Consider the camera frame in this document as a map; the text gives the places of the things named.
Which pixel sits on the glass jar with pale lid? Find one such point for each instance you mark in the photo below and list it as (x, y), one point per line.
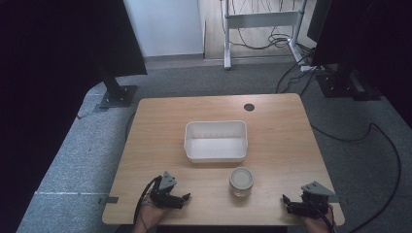
(241, 182)

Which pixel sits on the black curtain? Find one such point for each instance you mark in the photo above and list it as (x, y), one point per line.
(48, 64)
(372, 35)

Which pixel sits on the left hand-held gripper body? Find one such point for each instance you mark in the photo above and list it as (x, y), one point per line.
(163, 191)

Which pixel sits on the black metal stand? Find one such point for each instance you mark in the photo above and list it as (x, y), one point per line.
(115, 92)
(343, 84)

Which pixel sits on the black table grommet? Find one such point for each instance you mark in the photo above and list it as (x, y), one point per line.
(249, 107)

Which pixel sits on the white plastic bin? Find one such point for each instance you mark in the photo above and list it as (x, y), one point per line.
(216, 141)

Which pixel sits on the grey table edge bracket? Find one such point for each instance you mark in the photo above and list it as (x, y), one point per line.
(108, 200)

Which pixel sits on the white desk frame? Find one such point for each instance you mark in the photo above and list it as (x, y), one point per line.
(264, 20)

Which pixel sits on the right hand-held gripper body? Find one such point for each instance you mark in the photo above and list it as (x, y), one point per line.
(312, 200)

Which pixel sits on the person's left hand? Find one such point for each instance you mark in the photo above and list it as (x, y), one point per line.
(149, 213)

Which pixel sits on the white power strip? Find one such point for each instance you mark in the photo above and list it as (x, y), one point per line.
(307, 68)

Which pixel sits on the person's right hand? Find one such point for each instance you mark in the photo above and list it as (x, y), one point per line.
(319, 222)

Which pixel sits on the dark monitor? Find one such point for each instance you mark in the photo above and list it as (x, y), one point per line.
(319, 19)

